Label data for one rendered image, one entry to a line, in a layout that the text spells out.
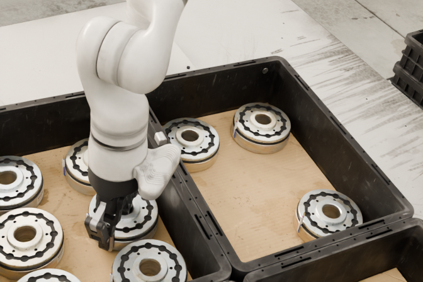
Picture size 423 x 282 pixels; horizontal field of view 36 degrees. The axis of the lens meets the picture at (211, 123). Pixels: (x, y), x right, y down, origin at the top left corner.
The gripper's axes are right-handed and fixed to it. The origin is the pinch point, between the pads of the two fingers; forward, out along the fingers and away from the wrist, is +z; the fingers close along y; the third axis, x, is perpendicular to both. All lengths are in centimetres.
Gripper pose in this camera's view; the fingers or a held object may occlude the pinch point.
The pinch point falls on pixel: (113, 228)
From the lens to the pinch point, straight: 95.0
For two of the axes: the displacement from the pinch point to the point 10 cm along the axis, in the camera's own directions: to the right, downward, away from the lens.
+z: -1.3, 7.4, 6.6
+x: 9.3, 3.2, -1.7
